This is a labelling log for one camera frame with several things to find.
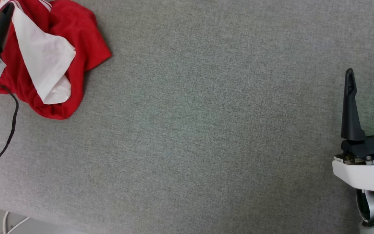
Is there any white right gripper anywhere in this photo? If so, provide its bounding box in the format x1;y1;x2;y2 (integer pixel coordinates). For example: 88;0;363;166
332;68;374;199

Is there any red garment with white lining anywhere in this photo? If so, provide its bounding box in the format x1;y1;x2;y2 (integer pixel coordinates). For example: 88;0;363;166
0;0;112;120

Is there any grey fabric sofa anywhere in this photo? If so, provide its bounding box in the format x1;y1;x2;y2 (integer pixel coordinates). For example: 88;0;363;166
0;0;374;234

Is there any thin white cable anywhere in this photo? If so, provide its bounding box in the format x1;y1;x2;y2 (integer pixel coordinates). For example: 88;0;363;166
2;211;31;234

